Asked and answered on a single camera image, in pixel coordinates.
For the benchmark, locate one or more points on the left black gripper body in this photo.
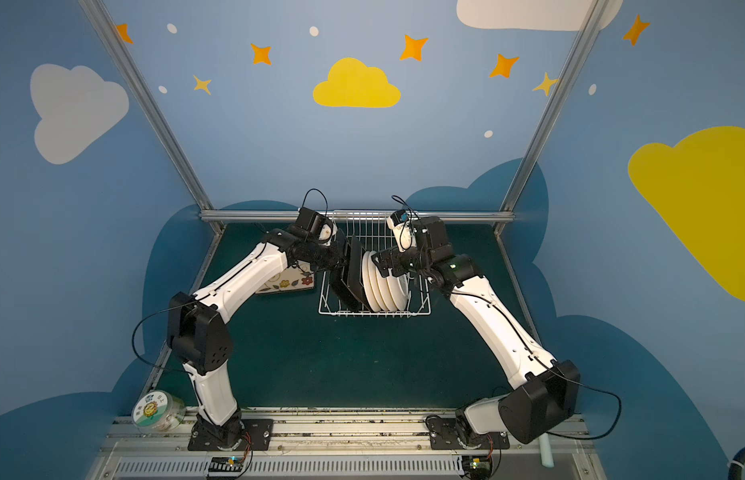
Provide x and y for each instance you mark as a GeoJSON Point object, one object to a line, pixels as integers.
{"type": "Point", "coordinates": [351, 274]}

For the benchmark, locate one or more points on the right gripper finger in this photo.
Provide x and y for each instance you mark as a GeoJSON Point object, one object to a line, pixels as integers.
{"type": "Point", "coordinates": [381, 259]}
{"type": "Point", "coordinates": [384, 270]}

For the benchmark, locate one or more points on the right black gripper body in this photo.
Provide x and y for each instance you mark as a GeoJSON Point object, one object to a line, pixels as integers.
{"type": "Point", "coordinates": [384, 264]}

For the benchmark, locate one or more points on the black square floral plate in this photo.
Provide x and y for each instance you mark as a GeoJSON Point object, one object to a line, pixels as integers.
{"type": "Point", "coordinates": [338, 283]}
{"type": "Point", "coordinates": [290, 280]}
{"type": "Point", "coordinates": [354, 279]}

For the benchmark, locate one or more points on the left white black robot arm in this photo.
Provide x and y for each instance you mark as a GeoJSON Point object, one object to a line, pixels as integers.
{"type": "Point", "coordinates": [198, 322]}

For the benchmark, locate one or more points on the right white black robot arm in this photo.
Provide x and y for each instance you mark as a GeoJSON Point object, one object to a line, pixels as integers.
{"type": "Point", "coordinates": [544, 390]}

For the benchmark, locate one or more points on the white round plate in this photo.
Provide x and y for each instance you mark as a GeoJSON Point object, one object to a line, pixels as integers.
{"type": "Point", "coordinates": [373, 273]}
{"type": "Point", "coordinates": [386, 295]}
{"type": "Point", "coordinates": [368, 286]}
{"type": "Point", "coordinates": [399, 290]}

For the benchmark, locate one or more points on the right small circuit board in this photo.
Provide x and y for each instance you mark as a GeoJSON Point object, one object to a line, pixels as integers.
{"type": "Point", "coordinates": [476, 468]}

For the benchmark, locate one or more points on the small circuit board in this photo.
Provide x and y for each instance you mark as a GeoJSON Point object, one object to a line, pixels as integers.
{"type": "Point", "coordinates": [229, 467]}
{"type": "Point", "coordinates": [476, 468]}

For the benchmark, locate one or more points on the round clear lidded container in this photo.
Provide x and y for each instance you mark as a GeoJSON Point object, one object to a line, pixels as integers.
{"type": "Point", "coordinates": [158, 411]}

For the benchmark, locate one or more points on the left small circuit board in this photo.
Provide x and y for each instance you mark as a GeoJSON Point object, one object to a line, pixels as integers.
{"type": "Point", "coordinates": [229, 467]}

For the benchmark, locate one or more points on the light blue toy spatula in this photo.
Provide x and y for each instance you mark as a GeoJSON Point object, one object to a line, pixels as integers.
{"type": "Point", "coordinates": [546, 452]}

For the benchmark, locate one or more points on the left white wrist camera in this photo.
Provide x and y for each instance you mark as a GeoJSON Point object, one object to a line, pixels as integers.
{"type": "Point", "coordinates": [327, 233]}

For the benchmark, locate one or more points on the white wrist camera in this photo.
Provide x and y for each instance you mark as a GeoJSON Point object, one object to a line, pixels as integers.
{"type": "Point", "coordinates": [400, 223]}
{"type": "Point", "coordinates": [327, 233]}

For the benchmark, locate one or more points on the white wire dish rack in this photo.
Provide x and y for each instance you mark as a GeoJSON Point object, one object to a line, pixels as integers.
{"type": "Point", "coordinates": [370, 227]}

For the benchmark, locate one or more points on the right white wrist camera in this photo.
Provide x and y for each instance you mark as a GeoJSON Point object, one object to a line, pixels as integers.
{"type": "Point", "coordinates": [400, 223]}

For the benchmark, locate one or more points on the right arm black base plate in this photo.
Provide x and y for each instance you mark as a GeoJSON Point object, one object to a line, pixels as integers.
{"type": "Point", "coordinates": [447, 433]}

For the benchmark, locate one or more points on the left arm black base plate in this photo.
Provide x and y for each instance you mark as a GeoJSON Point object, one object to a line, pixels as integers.
{"type": "Point", "coordinates": [235, 435]}

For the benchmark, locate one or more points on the aluminium rail base frame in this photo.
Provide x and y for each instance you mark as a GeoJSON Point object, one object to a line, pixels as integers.
{"type": "Point", "coordinates": [340, 443]}

